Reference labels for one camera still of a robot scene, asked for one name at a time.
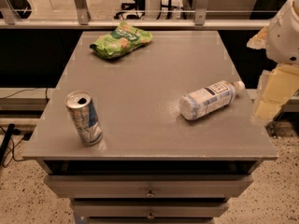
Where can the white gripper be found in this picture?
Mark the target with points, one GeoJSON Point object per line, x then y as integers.
{"type": "Point", "coordinates": [283, 39]}

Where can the blue plastic water bottle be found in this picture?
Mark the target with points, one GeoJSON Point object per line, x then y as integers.
{"type": "Point", "coordinates": [209, 99]}

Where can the green rice chip bag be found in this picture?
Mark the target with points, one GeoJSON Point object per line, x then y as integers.
{"type": "Point", "coordinates": [121, 41]}

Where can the black office chair base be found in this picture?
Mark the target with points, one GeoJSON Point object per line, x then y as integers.
{"type": "Point", "coordinates": [134, 10]}

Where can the upper drawer knob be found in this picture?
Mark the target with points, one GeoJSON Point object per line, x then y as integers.
{"type": "Point", "coordinates": [150, 194]}

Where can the drawer knob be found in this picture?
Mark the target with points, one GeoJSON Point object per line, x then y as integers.
{"type": "Point", "coordinates": [150, 194]}
{"type": "Point", "coordinates": [150, 216]}

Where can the silver blue drink can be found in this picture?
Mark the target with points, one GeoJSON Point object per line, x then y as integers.
{"type": "Point", "coordinates": [80, 107]}

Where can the lower drawer knob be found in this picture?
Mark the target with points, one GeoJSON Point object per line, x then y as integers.
{"type": "Point", "coordinates": [150, 216]}

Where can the lower grey drawer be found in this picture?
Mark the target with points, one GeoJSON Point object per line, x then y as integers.
{"type": "Point", "coordinates": [127, 208]}

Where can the grey drawer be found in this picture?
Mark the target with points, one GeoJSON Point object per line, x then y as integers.
{"type": "Point", "coordinates": [202, 186]}
{"type": "Point", "coordinates": [127, 208]}

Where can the upper grey drawer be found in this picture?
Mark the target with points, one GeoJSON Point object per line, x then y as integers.
{"type": "Point", "coordinates": [202, 186]}

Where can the metal railing frame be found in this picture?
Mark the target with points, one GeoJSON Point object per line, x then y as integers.
{"type": "Point", "coordinates": [146, 14]}

